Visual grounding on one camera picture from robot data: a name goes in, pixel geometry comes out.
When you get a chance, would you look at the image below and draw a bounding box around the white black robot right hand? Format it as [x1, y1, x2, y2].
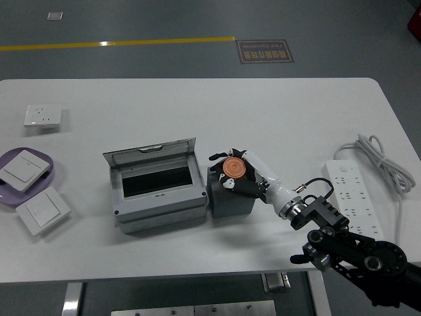
[209, 147, 299, 219]

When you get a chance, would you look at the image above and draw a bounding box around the orange cylinder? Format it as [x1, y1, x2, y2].
[220, 156, 247, 180]

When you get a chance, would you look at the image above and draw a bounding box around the grey junction box with lid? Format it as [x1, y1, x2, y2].
[102, 137, 209, 235]

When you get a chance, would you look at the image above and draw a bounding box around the grey cube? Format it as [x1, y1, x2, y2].
[206, 166, 257, 219]

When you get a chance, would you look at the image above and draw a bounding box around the white power strip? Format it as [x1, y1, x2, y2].
[321, 158, 385, 238]

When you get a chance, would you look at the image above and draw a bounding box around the silver table leg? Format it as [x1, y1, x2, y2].
[61, 282, 84, 316]
[307, 270, 332, 316]

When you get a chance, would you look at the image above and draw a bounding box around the dark floor sign with text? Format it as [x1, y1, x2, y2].
[235, 39, 295, 65]

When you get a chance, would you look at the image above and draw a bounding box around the yellow floor tape line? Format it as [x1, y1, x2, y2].
[0, 36, 236, 53]

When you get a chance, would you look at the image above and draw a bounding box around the red object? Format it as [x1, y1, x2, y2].
[407, 6, 421, 42]

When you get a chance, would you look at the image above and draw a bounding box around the purple tray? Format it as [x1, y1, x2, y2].
[0, 147, 56, 207]

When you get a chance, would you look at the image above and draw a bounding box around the metal bracket under table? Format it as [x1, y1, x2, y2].
[262, 273, 292, 294]

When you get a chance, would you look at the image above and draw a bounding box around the white power cord with plug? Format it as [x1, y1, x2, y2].
[334, 133, 417, 248]

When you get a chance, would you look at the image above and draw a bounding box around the metal base plate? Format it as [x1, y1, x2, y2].
[111, 300, 277, 316]

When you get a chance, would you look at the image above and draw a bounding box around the white wall switch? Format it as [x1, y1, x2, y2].
[15, 186, 72, 236]
[0, 149, 51, 193]

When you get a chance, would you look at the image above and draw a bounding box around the white wall socket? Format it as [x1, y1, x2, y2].
[22, 104, 63, 128]

